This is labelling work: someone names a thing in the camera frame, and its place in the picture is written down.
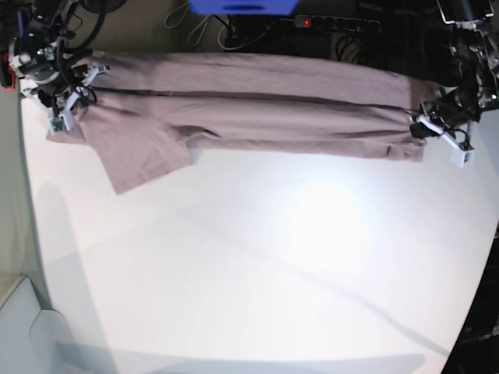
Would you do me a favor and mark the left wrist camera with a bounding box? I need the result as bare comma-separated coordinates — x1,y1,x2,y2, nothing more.
451,148,475,168

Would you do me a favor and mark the blue box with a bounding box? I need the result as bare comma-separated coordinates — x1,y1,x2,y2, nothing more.
189,0,299,16

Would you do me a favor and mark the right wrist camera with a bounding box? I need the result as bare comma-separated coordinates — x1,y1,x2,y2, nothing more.
48,113,74,135

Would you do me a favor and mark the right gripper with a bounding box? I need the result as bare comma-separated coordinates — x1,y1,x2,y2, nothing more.
19,64,110,118

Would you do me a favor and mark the white cable loop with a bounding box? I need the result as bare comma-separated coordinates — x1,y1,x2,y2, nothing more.
187,15,219,47

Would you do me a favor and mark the mauve t-shirt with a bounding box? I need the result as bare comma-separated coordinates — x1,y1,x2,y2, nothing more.
48,52,436,194

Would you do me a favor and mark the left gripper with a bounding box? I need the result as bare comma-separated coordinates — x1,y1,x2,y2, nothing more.
410,100,476,149

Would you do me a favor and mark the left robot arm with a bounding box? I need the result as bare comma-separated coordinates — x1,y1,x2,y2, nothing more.
410,1,498,151

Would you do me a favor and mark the red clamp tool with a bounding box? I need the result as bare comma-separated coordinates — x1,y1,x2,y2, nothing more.
0,51,16,90

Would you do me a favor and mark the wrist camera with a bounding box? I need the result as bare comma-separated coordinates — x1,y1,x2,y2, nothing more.
48,113,74,135
451,148,475,168

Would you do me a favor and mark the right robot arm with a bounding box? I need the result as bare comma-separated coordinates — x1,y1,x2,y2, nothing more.
7,1,110,121

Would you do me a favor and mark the white cabinet corner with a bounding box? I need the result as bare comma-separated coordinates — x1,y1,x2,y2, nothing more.
1,276,79,373

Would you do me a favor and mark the black power strip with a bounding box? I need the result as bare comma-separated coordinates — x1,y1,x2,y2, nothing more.
293,15,381,34

